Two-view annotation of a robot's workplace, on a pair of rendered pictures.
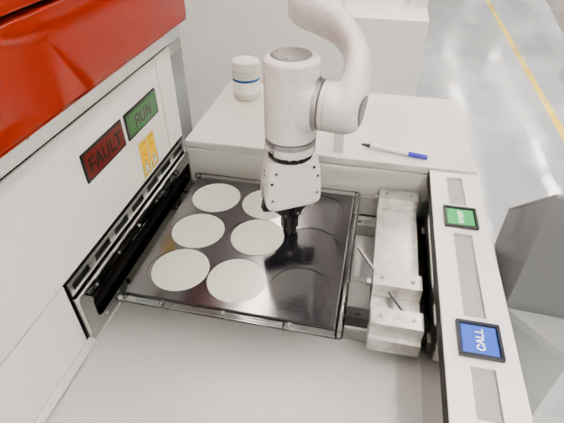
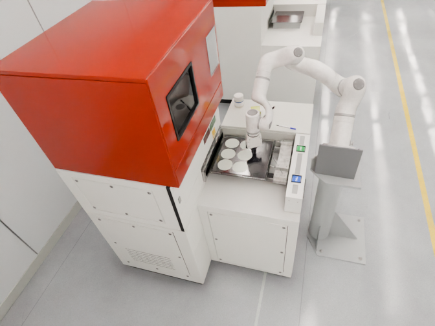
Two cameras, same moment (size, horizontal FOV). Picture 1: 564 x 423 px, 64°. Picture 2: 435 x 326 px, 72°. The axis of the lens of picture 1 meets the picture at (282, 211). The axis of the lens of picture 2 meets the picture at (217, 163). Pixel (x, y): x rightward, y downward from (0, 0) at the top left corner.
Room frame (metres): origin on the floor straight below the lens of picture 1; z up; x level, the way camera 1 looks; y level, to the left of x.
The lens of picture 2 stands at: (-0.83, -0.03, 2.33)
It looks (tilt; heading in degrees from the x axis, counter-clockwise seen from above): 45 degrees down; 11
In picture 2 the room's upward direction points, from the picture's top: 9 degrees counter-clockwise
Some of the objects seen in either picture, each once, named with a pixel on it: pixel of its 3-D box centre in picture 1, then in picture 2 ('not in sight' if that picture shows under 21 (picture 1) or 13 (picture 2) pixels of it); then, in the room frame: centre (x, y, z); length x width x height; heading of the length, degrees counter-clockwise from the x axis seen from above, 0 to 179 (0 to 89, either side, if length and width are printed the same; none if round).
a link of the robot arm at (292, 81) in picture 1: (294, 96); (253, 121); (0.65, -0.02, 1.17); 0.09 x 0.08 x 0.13; 69
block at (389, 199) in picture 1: (398, 200); (287, 142); (0.75, -0.24, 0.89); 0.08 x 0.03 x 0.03; 78
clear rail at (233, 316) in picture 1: (225, 315); (237, 175); (0.45, 0.09, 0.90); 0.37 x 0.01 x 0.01; 78
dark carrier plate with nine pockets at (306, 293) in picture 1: (253, 238); (243, 155); (0.63, 0.05, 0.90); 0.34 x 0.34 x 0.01; 78
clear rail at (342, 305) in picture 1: (349, 253); (270, 159); (0.59, -0.12, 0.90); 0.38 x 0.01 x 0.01; 168
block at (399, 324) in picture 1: (395, 323); (280, 176); (0.44, -0.18, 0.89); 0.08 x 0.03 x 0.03; 78
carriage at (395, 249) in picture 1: (394, 265); (283, 162); (0.59, -0.21, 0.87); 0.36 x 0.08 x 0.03; 168
